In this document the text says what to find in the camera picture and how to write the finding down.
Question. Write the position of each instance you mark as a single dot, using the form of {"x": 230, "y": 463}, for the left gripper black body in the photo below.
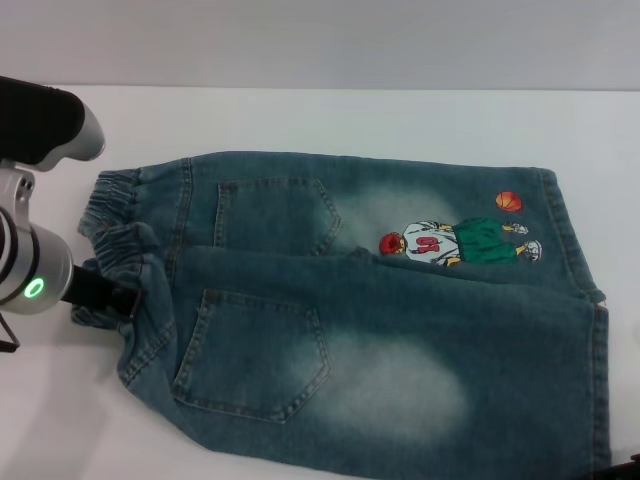
{"x": 90, "y": 292}

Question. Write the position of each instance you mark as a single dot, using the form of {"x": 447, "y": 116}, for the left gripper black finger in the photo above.
{"x": 129, "y": 302}

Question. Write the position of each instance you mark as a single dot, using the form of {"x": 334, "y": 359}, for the left wrist silver black camera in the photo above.
{"x": 45, "y": 120}

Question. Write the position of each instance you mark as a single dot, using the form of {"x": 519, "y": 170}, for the blue denim shorts with print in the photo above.
{"x": 380, "y": 330}

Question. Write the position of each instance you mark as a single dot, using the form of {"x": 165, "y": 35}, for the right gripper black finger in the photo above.
{"x": 629, "y": 470}

